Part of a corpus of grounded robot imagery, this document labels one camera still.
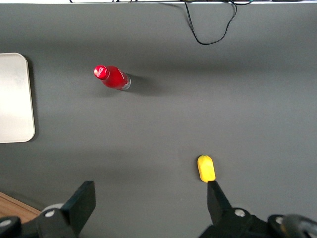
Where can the beige rectangular plastic tray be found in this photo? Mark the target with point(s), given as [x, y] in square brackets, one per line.
[15, 99]

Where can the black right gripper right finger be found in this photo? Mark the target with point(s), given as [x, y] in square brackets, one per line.
[218, 205]

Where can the yellow lemon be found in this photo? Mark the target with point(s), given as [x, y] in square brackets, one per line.
[206, 169]

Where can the red cola bottle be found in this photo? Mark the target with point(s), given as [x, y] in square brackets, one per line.
[112, 78]

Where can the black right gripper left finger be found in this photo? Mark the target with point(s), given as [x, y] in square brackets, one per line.
[80, 208]

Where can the wooden drawer cabinet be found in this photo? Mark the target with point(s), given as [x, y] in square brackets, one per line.
[12, 205]

